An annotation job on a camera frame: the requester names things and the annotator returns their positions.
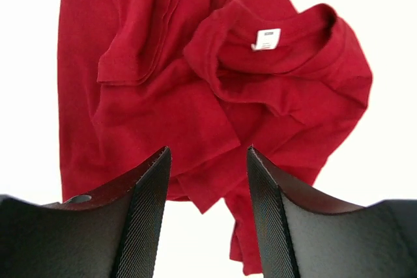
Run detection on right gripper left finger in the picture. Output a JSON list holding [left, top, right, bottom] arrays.
[[1, 147, 171, 278]]

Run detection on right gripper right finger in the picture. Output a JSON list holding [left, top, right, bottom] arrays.
[[247, 147, 416, 277]]

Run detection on dark red t-shirt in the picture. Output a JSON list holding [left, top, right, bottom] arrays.
[[57, 0, 372, 275]]

